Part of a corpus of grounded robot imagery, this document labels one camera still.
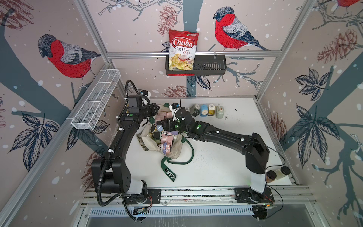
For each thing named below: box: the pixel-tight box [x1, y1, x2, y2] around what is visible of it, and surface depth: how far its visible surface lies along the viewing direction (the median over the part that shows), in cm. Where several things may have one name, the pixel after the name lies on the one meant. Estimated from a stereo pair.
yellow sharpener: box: [207, 104, 216, 117], surface depth 108 cm
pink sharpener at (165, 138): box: [160, 133, 174, 144], surface depth 91 cm
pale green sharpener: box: [215, 103, 225, 119], surface depth 107 cm
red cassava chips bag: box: [166, 28, 200, 77], surface depth 86 cm
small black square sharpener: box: [152, 130, 162, 140], surface depth 91 cm
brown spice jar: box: [266, 170, 277, 184], surface depth 74 cm
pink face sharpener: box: [162, 141, 171, 156], surface depth 83 cm
